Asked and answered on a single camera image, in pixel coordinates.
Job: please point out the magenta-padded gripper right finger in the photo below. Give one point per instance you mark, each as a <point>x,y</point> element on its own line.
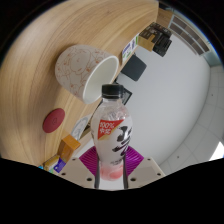
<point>148,170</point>

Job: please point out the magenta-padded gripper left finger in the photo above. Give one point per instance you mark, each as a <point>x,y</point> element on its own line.
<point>76,171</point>

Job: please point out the clear black-capped drink bottle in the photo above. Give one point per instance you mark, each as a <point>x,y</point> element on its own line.
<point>111,133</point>

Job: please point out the orange cardboard box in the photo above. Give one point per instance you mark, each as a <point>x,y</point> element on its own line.
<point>68,146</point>

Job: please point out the yellow snack packet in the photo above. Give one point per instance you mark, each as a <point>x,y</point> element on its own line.
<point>50,162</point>

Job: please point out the white paper with round print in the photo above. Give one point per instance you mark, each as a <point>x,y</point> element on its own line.
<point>80,126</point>

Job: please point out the flat round red coaster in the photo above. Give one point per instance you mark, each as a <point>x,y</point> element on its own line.
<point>53,120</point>

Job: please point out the ceiling light panel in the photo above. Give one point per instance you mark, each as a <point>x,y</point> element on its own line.
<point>218,151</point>

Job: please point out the white patterned ceramic cup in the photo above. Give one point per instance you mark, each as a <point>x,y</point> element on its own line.
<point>80,68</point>

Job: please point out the black office chair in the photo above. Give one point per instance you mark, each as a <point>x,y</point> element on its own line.
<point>134,67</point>

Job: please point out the brown kraft cardboard box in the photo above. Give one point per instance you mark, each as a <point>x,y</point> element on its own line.
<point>146,43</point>

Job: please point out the black cardboard box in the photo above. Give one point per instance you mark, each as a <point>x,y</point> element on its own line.
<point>161,38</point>

